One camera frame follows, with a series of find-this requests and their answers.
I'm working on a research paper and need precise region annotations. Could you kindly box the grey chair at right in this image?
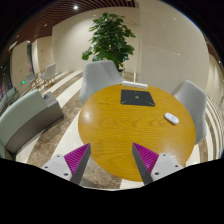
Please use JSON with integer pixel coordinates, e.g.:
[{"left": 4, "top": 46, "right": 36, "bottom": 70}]
[{"left": 172, "top": 80, "right": 207, "bottom": 145}]

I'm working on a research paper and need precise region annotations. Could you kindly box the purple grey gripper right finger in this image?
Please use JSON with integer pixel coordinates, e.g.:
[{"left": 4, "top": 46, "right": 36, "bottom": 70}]
[{"left": 132, "top": 143, "right": 182, "bottom": 185}]

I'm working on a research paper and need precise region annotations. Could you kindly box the white chair in background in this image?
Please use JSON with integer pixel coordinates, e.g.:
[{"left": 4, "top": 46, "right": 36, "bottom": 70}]
[{"left": 40, "top": 64, "right": 56, "bottom": 83}]

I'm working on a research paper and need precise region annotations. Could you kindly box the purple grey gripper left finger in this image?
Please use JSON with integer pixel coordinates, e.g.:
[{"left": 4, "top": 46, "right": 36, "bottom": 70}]
[{"left": 42, "top": 144, "right": 91, "bottom": 185}]

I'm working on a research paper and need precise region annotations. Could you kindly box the black mouse pad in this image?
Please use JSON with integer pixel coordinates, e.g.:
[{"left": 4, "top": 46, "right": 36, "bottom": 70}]
[{"left": 120, "top": 89, "right": 155, "bottom": 106}]

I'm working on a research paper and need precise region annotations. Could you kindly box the grey chair behind table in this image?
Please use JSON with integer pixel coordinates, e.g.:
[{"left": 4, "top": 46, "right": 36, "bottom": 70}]
[{"left": 79, "top": 60, "right": 123, "bottom": 104}]

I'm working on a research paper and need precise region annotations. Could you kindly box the green grey sofa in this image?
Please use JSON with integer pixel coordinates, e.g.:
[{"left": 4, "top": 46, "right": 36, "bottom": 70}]
[{"left": 0, "top": 90, "right": 63, "bottom": 160}]

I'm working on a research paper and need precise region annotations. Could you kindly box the white keyboard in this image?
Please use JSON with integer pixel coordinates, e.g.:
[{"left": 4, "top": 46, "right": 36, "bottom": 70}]
[{"left": 121, "top": 80, "right": 148, "bottom": 89}]

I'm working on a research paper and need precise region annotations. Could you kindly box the round wooden table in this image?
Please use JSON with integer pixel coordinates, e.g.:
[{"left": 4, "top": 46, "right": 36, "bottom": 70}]
[{"left": 78, "top": 84, "right": 195, "bottom": 181}]

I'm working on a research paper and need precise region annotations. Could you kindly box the small distant grey chair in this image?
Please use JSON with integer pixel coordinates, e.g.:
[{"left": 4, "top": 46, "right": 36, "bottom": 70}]
[{"left": 26, "top": 72, "right": 39, "bottom": 89}]

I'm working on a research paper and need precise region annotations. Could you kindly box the large green potted plant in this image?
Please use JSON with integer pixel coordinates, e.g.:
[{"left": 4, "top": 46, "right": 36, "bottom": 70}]
[{"left": 82, "top": 12, "right": 135, "bottom": 70}]

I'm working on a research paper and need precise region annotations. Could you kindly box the white computer mouse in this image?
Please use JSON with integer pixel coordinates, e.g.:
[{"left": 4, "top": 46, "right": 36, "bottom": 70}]
[{"left": 164, "top": 113, "right": 179, "bottom": 125}]

